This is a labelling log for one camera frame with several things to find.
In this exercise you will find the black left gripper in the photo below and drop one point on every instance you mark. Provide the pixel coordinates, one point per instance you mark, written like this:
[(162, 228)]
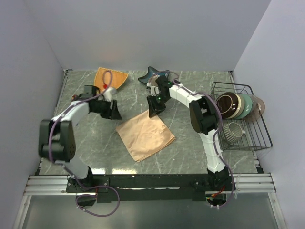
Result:
[(112, 114)]

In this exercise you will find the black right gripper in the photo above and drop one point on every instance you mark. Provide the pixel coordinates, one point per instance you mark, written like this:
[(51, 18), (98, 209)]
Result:
[(154, 109)]

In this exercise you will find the peach satin napkin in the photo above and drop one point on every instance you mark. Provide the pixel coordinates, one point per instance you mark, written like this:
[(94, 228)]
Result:
[(144, 136)]

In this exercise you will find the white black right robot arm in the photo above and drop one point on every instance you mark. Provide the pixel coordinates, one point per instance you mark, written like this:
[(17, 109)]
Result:
[(205, 119)]

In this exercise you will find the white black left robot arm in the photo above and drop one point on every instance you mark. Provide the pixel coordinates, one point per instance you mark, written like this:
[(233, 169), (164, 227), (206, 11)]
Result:
[(56, 136)]

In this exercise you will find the blue star-shaped dish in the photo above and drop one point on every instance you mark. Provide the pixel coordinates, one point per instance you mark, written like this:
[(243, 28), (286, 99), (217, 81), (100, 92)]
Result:
[(151, 75)]

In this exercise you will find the orange woven shield tray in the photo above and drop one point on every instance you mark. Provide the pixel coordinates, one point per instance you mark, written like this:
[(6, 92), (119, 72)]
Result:
[(105, 77)]

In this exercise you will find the brown bowl in rack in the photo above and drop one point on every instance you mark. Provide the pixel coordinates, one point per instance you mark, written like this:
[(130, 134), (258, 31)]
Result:
[(229, 105)]

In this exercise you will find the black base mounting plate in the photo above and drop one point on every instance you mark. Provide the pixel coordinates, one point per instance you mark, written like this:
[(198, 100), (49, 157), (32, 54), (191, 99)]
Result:
[(144, 187)]

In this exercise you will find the ribbed grey cup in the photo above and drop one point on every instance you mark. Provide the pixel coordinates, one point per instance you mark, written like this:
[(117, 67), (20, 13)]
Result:
[(232, 132)]

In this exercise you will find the green plate in rack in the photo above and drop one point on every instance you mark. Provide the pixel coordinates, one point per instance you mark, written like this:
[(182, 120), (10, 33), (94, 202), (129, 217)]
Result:
[(248, 104)]

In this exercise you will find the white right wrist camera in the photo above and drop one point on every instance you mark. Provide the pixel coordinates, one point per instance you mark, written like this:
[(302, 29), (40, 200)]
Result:
[(153, 88)]

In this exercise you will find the black wire dish rack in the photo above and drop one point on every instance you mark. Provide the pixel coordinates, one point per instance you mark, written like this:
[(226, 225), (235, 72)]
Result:
[(256, 136)]

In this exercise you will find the aluminium frame rail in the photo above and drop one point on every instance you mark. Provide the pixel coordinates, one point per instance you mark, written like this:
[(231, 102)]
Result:
[(56, 185)]

